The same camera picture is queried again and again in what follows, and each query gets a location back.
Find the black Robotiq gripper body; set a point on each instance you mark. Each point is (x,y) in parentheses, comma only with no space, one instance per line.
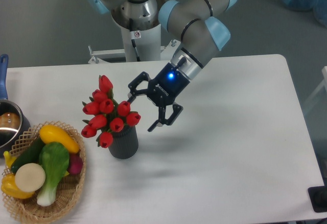
(166,86)

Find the red tulip bouquet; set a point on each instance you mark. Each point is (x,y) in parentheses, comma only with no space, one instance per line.
(109,116)

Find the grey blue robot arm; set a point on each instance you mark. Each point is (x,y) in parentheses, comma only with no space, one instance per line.
(194,24)

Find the dark grey ribbed vase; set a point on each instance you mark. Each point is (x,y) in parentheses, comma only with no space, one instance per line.
(125,143)

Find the purple red radish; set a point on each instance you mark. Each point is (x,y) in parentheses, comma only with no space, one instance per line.
(75,164)

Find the yellow squash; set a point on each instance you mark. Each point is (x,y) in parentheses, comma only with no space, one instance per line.
(51,133)

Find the green bok choy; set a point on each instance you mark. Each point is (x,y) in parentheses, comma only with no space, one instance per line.
(54,159)

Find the green cucumber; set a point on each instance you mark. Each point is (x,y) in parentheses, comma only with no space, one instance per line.
(30,155)

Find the yellow banana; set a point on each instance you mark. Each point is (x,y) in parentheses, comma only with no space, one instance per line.
(9,159)

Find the black device at table edge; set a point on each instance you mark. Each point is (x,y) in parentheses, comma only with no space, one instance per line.
(318,198)

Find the yellow bell pepper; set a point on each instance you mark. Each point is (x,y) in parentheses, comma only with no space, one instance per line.
(10,188)

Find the woven wicker basket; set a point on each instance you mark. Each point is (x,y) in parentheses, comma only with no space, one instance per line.
(68,191)

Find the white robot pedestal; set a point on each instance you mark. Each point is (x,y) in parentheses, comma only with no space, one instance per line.
(138,46)

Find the blue handled saucepan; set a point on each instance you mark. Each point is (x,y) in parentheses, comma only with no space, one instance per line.
(13,121)

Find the white frame at right edge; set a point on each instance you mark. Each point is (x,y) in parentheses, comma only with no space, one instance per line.
(316,95)

